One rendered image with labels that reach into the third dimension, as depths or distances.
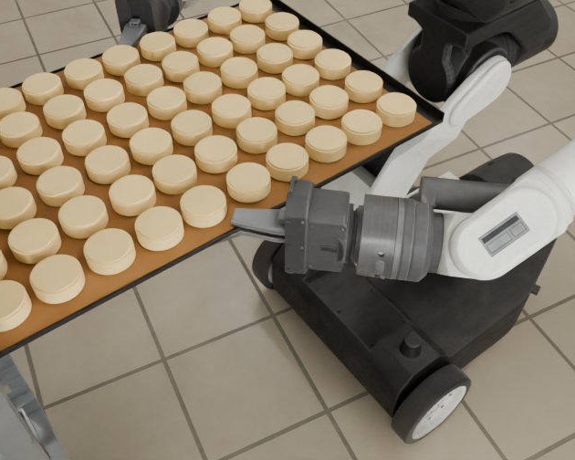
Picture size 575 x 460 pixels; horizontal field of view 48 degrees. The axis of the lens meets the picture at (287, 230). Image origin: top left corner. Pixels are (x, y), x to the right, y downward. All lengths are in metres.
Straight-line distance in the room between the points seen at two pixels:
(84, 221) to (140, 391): 0.97
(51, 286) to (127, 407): 0.98
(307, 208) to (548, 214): 0.23
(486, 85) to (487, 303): 0.62
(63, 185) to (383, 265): 0.36
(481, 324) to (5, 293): 1.13
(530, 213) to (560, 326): 1.18
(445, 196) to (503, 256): 0.09
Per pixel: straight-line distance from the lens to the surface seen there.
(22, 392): 1.43
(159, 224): 0.69
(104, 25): 2.89
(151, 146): 0.79
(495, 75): 1.15
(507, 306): 1.61
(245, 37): 0.96
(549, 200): 0.68
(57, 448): 1.45
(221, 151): 0.77
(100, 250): 0.68
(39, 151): 0.82
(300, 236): 0.67
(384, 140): 0.82
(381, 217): 0.66
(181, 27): 1.00
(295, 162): 0.75
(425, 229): 0.66
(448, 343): 1.51
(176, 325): 1.72
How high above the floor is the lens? 1.41
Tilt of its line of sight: 48 degrees down
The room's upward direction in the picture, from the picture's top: straight up
